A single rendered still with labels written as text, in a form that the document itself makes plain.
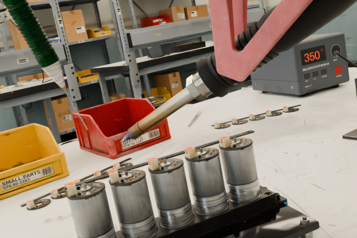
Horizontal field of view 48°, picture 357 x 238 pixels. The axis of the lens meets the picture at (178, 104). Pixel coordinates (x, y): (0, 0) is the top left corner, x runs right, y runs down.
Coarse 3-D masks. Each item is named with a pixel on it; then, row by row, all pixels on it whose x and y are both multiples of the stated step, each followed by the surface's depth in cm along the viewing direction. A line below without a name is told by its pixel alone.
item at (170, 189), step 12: (180, 168) 27; (156, 180) 27; (168, 180) 27; (180, 180) 27; (156, 192) 28; (168, 192) 27; (180, 192) 27; (156, 204) 28; (168, 204) 27; (180, 204) 27; (168, 216) 27; (180, 216) 27; (192, 216) 28; (168, 228) 28
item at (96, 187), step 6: (78, 186) 26; (90, 186) 26; (96, 186) 26; (102, 186) 26; (78, 192) 25; (84, 192) 26; (90, 192) 25; (96, 192) 25; (72, 198) 25; (78, 198) 25; (84, 198) 25
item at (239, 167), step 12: (240, 144) 29; (252, 144) 30; (228, 156) 29; (240, 156) 29; (252, 156) 29; (228, 168) 29; (240, 168) 29; (252, 168) 29; (228, 180) 30; (240, 180) 29; (252, 180) 29; (228, 192) 30; (240, 192) 29; (252, 192) 29
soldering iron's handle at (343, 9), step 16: (320, 0) 18; (336, 0) 18; (352, 0) 18; (304, 16) 19; (320, 16) 19; (336, 16) 19; (256, 32) 20; (288, 32) 19; (304, 32) 19; (240, 48) 20; (272, 48) 20; (288, 48) 20; (208, 64) 21; (208, 80) 21; (224, 80) 21
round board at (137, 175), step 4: (128, 172) 28; (132, 172) 28; (136, 172) 28; (140, 172) 27; (144, 172) 27; (120, 176) 27; (132, 176) 27; (136, 176) 27; (140, 176) 27; (144, 176) 27; (120, 180) 26; (124, 180) 26; (128, 180) 26; (132, 180) 26; (136, 180) 26; (112, 184) 26; (116, 184) 26; (120, 184) 26; (124, 184) 26; (128, 184) 26
